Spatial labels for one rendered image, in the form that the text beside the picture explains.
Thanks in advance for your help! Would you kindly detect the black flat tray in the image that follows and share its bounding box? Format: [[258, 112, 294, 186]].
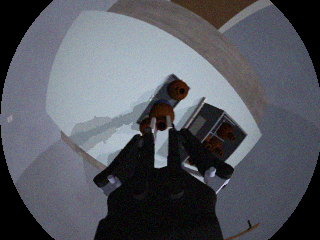
[[136, 73, 181, 125]]

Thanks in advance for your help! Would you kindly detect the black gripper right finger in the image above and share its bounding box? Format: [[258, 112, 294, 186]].
[[166, 115, 234, 199]]

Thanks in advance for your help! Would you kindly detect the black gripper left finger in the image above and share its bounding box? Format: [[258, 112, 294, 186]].
[[93, 117, 157, 200]]

